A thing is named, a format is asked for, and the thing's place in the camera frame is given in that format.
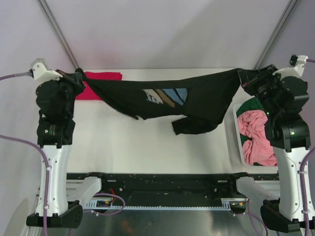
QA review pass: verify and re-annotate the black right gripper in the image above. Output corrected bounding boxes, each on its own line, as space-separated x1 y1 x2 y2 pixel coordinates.
238 64 284 118

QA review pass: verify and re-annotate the black t shirt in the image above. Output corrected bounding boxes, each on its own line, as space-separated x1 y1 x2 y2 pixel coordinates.
84 69 240 135

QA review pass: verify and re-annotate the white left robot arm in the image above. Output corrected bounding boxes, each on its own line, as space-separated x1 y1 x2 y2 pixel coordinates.
26 68 109 229

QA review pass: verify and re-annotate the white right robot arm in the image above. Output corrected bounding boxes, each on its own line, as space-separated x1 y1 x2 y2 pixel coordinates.
227 65 315 235

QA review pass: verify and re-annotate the folded magenta t shirt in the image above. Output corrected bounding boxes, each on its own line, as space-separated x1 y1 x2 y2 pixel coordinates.
76 71 123 101

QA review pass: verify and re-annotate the green t shirt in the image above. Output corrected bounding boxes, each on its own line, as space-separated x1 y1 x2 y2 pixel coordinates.
236 97 264 117

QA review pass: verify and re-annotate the pink t shirt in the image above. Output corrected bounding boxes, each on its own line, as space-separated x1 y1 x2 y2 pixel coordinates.
237 110 278 167

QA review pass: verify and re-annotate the white plastic laundry bin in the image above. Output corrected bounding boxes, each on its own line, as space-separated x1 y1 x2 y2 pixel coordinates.
233 103 278 174

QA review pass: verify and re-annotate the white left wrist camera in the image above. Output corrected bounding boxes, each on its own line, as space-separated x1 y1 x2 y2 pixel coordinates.
31 59 62 83

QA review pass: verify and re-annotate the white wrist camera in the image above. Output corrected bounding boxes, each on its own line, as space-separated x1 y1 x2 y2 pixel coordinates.
273 55 308 80
31 59 62 83

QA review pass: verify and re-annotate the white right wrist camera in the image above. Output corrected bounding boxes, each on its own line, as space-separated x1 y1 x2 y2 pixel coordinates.
273 55 308 80

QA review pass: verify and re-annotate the right aluminium frame post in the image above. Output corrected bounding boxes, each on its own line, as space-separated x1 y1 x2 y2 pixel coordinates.
254 0 300 69

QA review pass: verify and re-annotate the aluminium frame post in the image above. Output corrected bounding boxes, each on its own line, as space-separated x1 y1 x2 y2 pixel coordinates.
36 0 79 69
254 0 300 69

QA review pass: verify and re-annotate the left aluminium frame post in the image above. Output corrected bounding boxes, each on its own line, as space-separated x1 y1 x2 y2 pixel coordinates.
36 0 79 69

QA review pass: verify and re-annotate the grey slotted cable duct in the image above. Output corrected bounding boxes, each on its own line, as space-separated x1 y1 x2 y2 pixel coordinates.
83 198 247 211

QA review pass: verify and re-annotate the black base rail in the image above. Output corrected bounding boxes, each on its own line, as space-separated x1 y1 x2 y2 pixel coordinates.
67 172 248 207

